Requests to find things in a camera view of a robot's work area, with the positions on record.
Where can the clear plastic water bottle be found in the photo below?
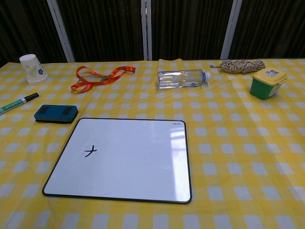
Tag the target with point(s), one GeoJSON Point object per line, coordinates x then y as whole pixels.
{"type": "Point", "coordinates": [178, 78]}

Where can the small black-framed whiteboard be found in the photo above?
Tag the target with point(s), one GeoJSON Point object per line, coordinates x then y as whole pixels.
{"type": "Point", "coordinates": [131, 162]}

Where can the blue whiteboard eraser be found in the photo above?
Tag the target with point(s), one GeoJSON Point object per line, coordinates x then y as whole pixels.
{"type": "Point", "coordinates": [56, 115]}

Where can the yellow white checkered tablecloth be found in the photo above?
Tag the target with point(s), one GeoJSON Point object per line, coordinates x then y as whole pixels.
{"type": "Point", "coordinates": [238, 143]}

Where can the white paper cup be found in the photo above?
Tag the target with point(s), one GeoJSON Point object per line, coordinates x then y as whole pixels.
{"type": "Point", "coordinates": [32, 69]}

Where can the silver partition frame post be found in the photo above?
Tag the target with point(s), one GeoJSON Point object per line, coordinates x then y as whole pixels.
{"type": "Point", "coordinates": [231, 28]}
{"type": "Point", "coordinates": [146, 28]}
{"type": "Point", "coordinates": [61, 31]}

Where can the green container with yellow lid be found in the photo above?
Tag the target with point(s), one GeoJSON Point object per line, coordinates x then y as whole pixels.
{"type": "Point", "coordinates": [262, 88]}

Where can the green white marker pen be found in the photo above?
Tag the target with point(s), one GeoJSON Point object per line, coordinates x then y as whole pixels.
{"type": "Point", "coordinates": [14, 105]}

